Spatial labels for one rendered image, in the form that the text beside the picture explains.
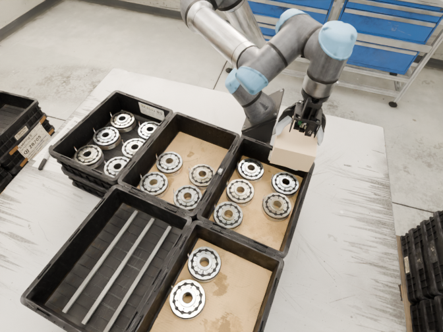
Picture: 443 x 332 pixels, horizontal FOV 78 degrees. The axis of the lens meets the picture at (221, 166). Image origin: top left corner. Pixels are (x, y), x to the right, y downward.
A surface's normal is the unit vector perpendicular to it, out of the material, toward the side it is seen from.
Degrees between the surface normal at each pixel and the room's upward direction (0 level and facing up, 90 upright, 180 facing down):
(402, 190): 0
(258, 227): 0
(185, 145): 0
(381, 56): 90
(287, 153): 90
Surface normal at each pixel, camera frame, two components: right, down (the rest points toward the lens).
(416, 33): -0.27, 0.76
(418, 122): 0.05, -0.59
